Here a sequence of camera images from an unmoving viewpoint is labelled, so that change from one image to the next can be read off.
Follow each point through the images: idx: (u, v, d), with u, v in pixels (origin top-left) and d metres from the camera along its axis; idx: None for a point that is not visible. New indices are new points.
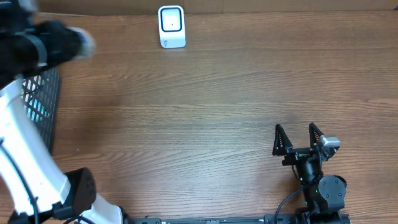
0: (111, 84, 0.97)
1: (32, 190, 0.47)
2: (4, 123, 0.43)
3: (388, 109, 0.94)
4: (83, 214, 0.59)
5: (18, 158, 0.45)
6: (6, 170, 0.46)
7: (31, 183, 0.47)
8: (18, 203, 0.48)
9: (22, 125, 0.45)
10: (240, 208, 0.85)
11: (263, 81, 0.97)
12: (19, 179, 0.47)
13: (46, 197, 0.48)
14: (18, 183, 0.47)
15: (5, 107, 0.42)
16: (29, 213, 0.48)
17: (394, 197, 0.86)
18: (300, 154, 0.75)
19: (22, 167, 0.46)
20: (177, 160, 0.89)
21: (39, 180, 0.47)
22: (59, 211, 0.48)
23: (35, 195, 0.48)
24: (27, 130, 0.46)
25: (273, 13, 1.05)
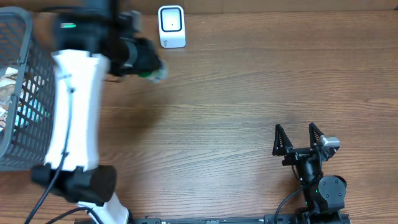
0: (111, 84, 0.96)
1: (68, 145, 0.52)
2: (84, 78, 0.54)
3: (387, 109, 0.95)
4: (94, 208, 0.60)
5: (74, 113, 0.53)
6: (60, 117, 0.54)
7: (71, 139, 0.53)
8: (49, 155, 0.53)
9: (93, 89, 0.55)
10: (240, 208, 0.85)
11: (263, 81, 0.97)
12: (66, 130, 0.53)
13: (74, 158, 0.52)
14: (61, 134, 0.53)
15: (94, 66, 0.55)
16: (51, 166, 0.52)
17: (393, 197, 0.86)
18: (300, 154, 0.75)
19: (74, 121, 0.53)
20: (177, 160, 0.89)
21: (78, 139, 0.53)
22: (78, 175, 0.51)
23: (67, 150, 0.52)
24: (92, 99, 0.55)
25: (273, 13, 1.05)
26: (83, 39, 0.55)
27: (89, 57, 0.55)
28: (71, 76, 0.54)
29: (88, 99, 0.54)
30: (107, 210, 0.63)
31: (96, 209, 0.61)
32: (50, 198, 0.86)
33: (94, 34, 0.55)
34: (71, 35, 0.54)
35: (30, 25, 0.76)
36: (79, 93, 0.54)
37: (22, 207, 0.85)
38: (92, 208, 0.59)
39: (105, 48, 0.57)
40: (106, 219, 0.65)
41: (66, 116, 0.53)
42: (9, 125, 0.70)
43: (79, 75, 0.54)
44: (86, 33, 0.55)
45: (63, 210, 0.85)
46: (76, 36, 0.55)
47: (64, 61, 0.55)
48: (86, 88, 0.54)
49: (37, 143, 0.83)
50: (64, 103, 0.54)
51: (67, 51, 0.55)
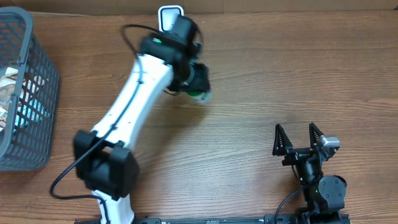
0: (111, 84, 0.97)
1: (119, 121, 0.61)
2: (153, 77, 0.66)
3: (387, 109, 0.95)
4: (106, 201, 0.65)
5: (135, 101, 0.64)
6: (122, 99, 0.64)
7: (124, 118, 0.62)
8: (99, 124, 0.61)
9: (153, 89, 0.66)
10: (240, 208, 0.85)
11: (263, 81, 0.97)
12: (123, 109, 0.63)
13: (120, 135, 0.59)
14: (117, 111, 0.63)
15: (163, 73, 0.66)
16: (97, 134, 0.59)
17: (394, 197, 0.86)
18: (300, 154, 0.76)
19: (133, 106, 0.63)
20: (177, 160, 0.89)
21: (129, 120, 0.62)
22: (117, 151, 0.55)
23: (116, 126, 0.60)
24: (150, 99, 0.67)
25: (273, 13, 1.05)
26: (162, 53, 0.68)
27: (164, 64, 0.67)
28: (145, 72, 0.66)
29: (148, 96, 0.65)
30: (118, 207, 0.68)
31: (107, 202, 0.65)
32: (50, 198, 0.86)
33: (173, 52, 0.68)
34: (156, 47, 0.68)
35: (30, 25, 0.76)
36: (145, 87, 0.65)
37: (22, 207, 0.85)
38: (105, 200, 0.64)
39: (175, 68, 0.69)
40: (112, 217, 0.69)
41: (129, 99, 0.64)
42: (9, 125, 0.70)
43: (151, 73, 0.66)
44: (166, 48, 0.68)
45: (63, 210, 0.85)
46: (159, 49, 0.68)
47: (145, 61, 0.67)
48: (150, 85, 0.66)
49: (37, 143, 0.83)
50: (131, 91, 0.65)
51: (147, 55, 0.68)
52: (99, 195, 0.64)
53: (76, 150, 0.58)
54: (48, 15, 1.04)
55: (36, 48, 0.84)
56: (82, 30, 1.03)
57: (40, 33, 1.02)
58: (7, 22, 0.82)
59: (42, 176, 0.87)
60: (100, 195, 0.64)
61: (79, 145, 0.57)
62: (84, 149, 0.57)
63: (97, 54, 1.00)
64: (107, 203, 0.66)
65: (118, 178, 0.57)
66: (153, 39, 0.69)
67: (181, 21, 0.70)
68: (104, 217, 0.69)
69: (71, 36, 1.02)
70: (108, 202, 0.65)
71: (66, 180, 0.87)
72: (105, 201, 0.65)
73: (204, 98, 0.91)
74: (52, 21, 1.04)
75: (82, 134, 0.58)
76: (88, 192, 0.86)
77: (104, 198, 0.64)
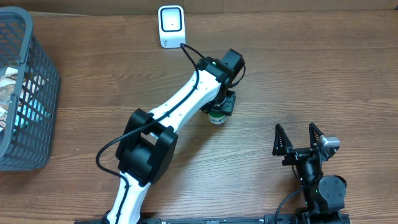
0: (111, 84, 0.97)
1: (173, 111, 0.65)
2: (207, 89, 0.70)
3: (387, 109, 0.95)
4: (129, 187, 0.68)
5: (189, 101, 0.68)
6: (178, 94, 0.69)
7: (177, 110, 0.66)
8: (155, 108, 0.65)
9: (203, 98, 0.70)
10: (240, 208, 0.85)
11: (263, 81, 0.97)
12: (178, 103, 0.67)
13: (171, 122, 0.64)
14: (173, 104, 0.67)
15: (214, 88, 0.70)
16: (153, 116, 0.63)
17: (394, 197, 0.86)
18: (300, 154, 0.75)
19: (187, 103, 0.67)
20: (178, 160, 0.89)
21: (180, 113, 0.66)
22: (167, 132, 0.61)
23: (169, 114, 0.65)
24: (198, 106, 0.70)
25: (273, 13, 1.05)
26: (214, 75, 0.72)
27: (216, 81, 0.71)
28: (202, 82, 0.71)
29: (198, 101, 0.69)
30: (139, 197, 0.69)
31: (130, 190, 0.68)
32: (50, 198, 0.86)
33: (226, 75, 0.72)
34: (212, 68, 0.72)
35: (30, 25, 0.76)
36: (198, 93, 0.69)
37: (22, 207, 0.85)
38: (130, 185, 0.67)
39: (221, 88, 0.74)
40: (126, 207, 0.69)
41: (183, 98, 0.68)
42: (8, 125, 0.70)
43: (205, 84, 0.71)
44: (220, 71, 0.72)
45: (63, 210, 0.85)
46: (212, 71, 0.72)
47: (203, 73, 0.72)
48: (203, 93, 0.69)
49: (37, 143, 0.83)
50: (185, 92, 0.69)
51: (204, 70, 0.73)
52: (127, 179, 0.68)
53: (129, 126, 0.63)
54: (48, 15, 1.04)
55: (36, 48, 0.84)
56: (82, 30, 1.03)
57: (40, 33, 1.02)
58: (7, 22, 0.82)
59: (42, 176, 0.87)
60: (128, 179, 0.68)
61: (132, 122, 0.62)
62: (137, 126, 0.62)
63: (97, 54, 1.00)
64: (129, 190, 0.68)
65: (159, 160, 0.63)
66: (211, 60, 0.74)
67: (232, 55, 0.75)
68: (119, 205, 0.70)
69: (71, 36, 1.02)
70: (130, 189, 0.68)
71: (66, 180, 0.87)
72: (129, 186, 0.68)
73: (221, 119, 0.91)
74: (53, 21, 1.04)
75: (139, 113, 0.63)
76: (88, 192, 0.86)
77: (130, 183, 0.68)
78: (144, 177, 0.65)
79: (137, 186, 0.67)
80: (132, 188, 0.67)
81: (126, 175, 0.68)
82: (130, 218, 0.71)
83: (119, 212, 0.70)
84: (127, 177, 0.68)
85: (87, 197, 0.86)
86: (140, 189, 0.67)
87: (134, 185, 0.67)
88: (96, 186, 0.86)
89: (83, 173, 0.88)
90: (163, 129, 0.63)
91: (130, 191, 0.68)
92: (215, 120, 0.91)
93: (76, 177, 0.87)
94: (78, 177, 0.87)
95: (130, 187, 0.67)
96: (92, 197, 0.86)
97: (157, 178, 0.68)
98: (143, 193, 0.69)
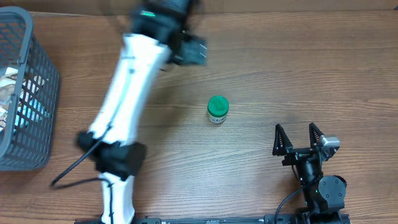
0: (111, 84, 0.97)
1: (114, 119, 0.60)
2: (146, 64, 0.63)
3: (387, 109, 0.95)
4: (113, 186, 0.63)
5: (129, 95, 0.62)
6: (113, 94, 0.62)
7: (119, 114, 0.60)
8: (96, 123, 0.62)
9: (147, 75, 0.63)
10: (240, 208, 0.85)
11: (263, 81, 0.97)
12: (115, 106, 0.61)
13: (117, 134, 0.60)
14: (112, 106, 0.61)
15: (155, 54, 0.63)
16: (95, 135, 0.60)
17: (394, 197, 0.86)
18: (300, 154, 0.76)
19: (127, 100, 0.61)
20: (177, 160, 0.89)
21: (126, 111, 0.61)
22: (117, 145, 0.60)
23: (112, 124, 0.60)
24: (145, 84, 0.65)
25: (273, 13, 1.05)
26: (158, 28, 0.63)
27: (155, 46, 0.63)
28: (134, 58, 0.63)
29: (143, 81, 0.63)
30: (124, 191, 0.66)
31: (115, 187, 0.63)
32: (50, 198, 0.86)
33: (168, 27, 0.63)
34: (152, 18, 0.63)
35: (30, 26, 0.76)
36: (138, 74, 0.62)
37: (22, 207, 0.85)
38: (112, 183, 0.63)
39: (168, 40, 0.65)
40: (117, 204, 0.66)
41: (119, 97, 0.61)
42: (8, 125, 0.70)
43: (140, 60, 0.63)
44: (163, 17, 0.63)
45: (63, 210, 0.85)
46: (154, 23, 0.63)
47: (133, 42, 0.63)
48: (143, 73, 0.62)
49: (37, 143, 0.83)
50: (123, 81, 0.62)
51: (135, 35, 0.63)
52: (106, 178, 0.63)
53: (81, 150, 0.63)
54: (48, 15, 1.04)
55: (37, 48, 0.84)
56: (82, 30, 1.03)
57: (40, 32, 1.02)
58: (7, 22, 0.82)
59: (42, 176, 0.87)
60: (107, 178, 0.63)
61: (83, 145, 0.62)
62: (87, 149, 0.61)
63: (97, 54, 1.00)
64: (112, 188, 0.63)
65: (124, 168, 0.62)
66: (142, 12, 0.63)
67: None
68: (108, 205, 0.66)
69: (71, 36, 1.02)
70: (116, 186, 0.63)
71: (66, 180, 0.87)
72: (112, 185, 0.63)
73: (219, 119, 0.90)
74: (53, 21, 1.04)
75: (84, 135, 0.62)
76: (88, 192, 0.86)
77: (111, 180, 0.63)
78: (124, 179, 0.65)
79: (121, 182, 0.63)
80: (117, 186, 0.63)
81: (106, 175, 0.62)
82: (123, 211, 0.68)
83: (111, 211, 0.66)
84: (104, 177, 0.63)
85: (87, 197, 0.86)
86: (123, 183, 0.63)
87: (117, 182, 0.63)
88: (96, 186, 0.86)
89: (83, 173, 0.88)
90: (111, 145, 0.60)
91: (115, 189, 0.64)
92: (217, 121, 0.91)
93: (76, 177, 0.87)
94: (78, 177, 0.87)
95: (115, 185, 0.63)
96: (92, 197, 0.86)
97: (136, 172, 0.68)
98: (127, 184, 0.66)
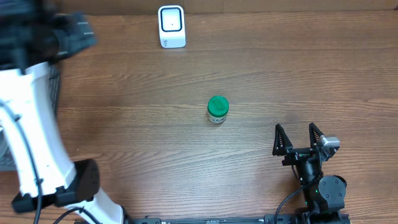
0: (111, 84, 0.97)
1: (39, 171, 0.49)
2: (26, 99, 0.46)
3: (387, 109, 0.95)
4: (84, 208, 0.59)
5: (34, 139, 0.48)
6: (16, 149, 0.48)
7: (37, 164, 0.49)
8: (23, 185, 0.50)
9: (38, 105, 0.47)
10: (240, 208, 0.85)
11: (263, 81, 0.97)
12: (27, 157, 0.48)
13: (55, 182, 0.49)
14: (25, 161, 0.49)
15: (30, 84, 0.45)
16: (32, 195, 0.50)
17: (393, 197, 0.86)
18: (300, 154, 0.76)
19: (37, 144, 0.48)
20: (177, 160, 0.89)
21: (47, 160, 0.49)
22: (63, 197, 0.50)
23: (40, 177, 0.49)
24: (43, 109, 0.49)
25: (273, 13, 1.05)
26: (10, 50, 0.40)
27: (22, 76, 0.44)
28: (7, 102, 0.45)
29: (38, 114, 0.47)
30: (99, 204, 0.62)
31: (87, 208, 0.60)
32: None
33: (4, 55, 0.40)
34: None
35: None
36: (25, 117, 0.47)
37: None
38: (83, 206, 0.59)
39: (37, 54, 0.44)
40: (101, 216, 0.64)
41: (23, 148, 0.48)
42: None
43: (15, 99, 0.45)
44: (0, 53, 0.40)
45: (63, 210, 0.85)
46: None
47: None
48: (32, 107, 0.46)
49: None
50: (17, 137, 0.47)
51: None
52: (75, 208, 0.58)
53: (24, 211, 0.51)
54: None
55: None
56: None
57: None
58: None
59: None
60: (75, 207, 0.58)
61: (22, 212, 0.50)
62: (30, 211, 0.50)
63: (97, 54, 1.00)
64: (86, 209, 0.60)
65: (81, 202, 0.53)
66: None
67: None
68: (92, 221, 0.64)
69: None
70: (87, 208, 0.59)
71: None
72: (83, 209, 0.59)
73: (219, 119, 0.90)
74: None
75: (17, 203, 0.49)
76: None
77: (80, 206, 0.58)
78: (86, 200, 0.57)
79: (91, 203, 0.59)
80: (88, 207, 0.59)
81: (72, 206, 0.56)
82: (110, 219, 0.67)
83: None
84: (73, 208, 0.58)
85: None
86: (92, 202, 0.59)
87: (87, 205, 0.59)
88: None
89: None
90: (56, 196, 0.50)
91: (87, 210, 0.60)
92: (217, 121, 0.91)
93: None
94: None
95: (86, 207, 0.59)
96: None
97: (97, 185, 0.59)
98: (98, 201, 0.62)
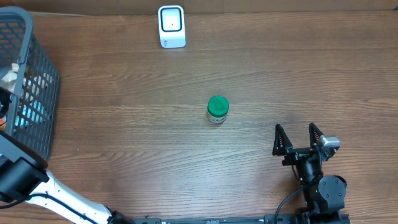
0: (111, 84, 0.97)
1: None
2: None
3: (387, 109, 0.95)
4: (50, 194, 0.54)
5: None
6: None
7: None
8: None
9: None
10: (240, 208, 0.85)
11: (263, 81, 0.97)
12: None
13: None
14: None
15: None
16: None
17: (394, 197, 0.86)
18: (300, 154, 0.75)
19: None
20: (177, 160, 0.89)
21: None
22: None
23: None
24: None
25: (273, 13, 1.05)
26: None
27: None
28: None
29: None
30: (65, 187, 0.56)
31: (53, 194, 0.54)
32: None
33: None
34: None
35: (30, 26, 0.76)
36: None
37: (22, 207, 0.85)
38: (48, 192, 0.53)
39: None
40: (78, 205, 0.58)
41: None
42: (9, 125, 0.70)
43: None
44: None
45: None
46: None
47: None
48: None
49: (37, 143, 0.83)
50: None
51: None
52: (37, 195, 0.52)
53: None
54: (48, 15, 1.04)
55: (37, 48, 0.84)
56: (82, 30, 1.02)
57: (40, 33, 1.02)
58: (7, 22, 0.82)
59: None
60: (37, 193, 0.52)
61: None
62: None
63: (97, 54, 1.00)
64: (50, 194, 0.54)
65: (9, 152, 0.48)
66: None
67: None
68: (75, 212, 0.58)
69: (71, 36, 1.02)
70: (53, 194, 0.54)
71: (67, 180, 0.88)
72: (48, 194, 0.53)
73: (219, 119, 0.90)
74: (52, 21, 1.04)
75: None
76: (88, 193, 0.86)
77: (43, 192, 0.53)
78: (36, 172, 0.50)
79: (50, 183, 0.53)
80: (54, 191, 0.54)
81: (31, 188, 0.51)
82: (89, 204, 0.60)
83: (80, 214, 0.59)
84: (34, 193, 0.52)
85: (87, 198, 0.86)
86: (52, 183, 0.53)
87: (51, 188, 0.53)
88: (96, 186, 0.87)
89: (83, 173, 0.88)
90: None
91: (55, 195, 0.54)
92: (217, 121, 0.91)
93: (75, 177, 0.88)
94: (78, 177, 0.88)
95: (51, 192, 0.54)
96: (92, 197, 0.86)
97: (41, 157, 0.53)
98: (63, 185, 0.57)
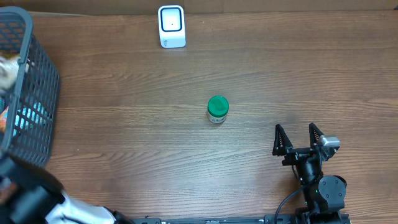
0: (111, 84, 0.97)
1: None
2: None
3: (387, 109, 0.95)
4: (66, 215, 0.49)
5: None
6: None
7: None
8: None
9: None
10: (240, 208, 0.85)
11: (263, 81, 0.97)
12: None
13: None
14: None
15: None
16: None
17: (393, 197, 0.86)
18: (300, 154, 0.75)
19: None
20: (177, 160, 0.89)
21: None
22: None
23: None
24: None
25: (273, 13, 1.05)
26: None
27: None
28: None
29: None
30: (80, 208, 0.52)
31: (69, 214, 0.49)
32: None
33: None
34: None
35: (30, 26, 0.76)
36: None
37: None
38: (64, 214, 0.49)
39: None
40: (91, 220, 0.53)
41: None
42: (9, 125, 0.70)
43: None
44: None
45: None
46: None
47: None
48: None
49: (37, 143, 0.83)
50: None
51: None
52: (54, 218, 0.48)
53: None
54: (48, 15, 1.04)
55: (36, 47, 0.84)
56: (82, 30, 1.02)
57: (40, 32, 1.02)
58: (7, 22, 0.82)
59: None
60: (54, 216, 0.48)
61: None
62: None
63: (97, 54, 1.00)
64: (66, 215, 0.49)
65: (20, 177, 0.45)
66: None
67: None
68: None
69: (70, 36, 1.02)
70: (69, 214, 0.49)
71: (67, 180, 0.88)
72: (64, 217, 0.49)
73: (219, 119, 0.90)
74: (52, 20, 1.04)
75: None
76: (88, 193, 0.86)
77: (60, 214, 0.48)
78: (51, 196, 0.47)
79: (67, 206, 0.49)
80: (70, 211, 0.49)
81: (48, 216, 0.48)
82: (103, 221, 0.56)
83: None
84: (51, 219, 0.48)
85: (87, 198, 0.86)
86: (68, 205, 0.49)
87: (67, 209, 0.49)
88: (96, 186, 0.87)
89: (83, 173, 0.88)
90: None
91: (71, 216, 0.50)
92: (217, 121, 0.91)
93: (75, 177, 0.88)
94: (78, 177, 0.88)
95: (67, 213, 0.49)
96: (92, 197, 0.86)
97: (56, 183, 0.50)
98: (77, 205, 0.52)
